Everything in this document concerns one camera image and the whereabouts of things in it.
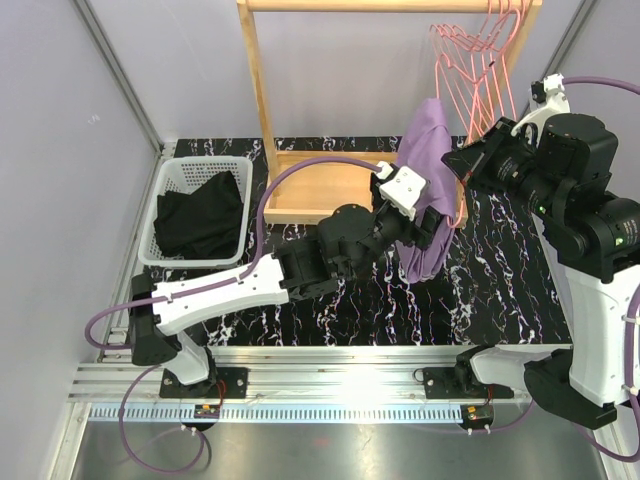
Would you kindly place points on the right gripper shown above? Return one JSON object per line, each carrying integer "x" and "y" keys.
{"x": 474, "y": 163}

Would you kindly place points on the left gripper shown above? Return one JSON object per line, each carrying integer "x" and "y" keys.
{"x": 412, "y": 233}

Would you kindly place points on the purple trousers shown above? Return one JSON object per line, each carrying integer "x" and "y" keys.
{"x": 421, "y": 148}

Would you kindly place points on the pink hanger of black trousers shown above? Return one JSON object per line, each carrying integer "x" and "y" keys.
{"x": 450, "y": 60}

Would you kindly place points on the pink hanger holding purple trousers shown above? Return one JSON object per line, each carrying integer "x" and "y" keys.
{"x": 448, "y": 92}

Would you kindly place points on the black trousers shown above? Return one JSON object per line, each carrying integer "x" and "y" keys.
{"x": 203, "y": 225}

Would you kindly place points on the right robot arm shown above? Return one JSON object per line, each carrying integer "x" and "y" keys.
{"x": 561, "y": 176}

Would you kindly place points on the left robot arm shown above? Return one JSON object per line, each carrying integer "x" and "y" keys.
{"x": 344, "y": 246}

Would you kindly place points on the wooden clothes rack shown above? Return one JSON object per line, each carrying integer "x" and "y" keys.
{"x": 314, "y": 193}

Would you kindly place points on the white plastic basket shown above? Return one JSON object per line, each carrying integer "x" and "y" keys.
{"x": 185, "y": 175}

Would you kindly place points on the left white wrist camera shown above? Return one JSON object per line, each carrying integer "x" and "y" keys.
{"x": 402, "y": 187}

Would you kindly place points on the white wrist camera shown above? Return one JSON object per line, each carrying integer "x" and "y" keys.
{"x": 547, "y": 99}
{"x": 402, "y": 187}

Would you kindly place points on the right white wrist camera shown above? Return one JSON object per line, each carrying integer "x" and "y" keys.
{"x": 547, "y": 99}

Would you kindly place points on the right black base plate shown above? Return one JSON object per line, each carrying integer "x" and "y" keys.
{"x": 455, "y": 383}

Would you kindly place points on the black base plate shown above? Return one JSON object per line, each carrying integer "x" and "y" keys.
{"x": 220, "y": 382}
{"x": 455, "y": 383}

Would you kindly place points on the aluminium mounting rail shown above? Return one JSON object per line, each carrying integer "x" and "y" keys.
{"x": 283, "y": 385}

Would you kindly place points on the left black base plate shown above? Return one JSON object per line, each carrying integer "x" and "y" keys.
{"x": 220, "y": 382}

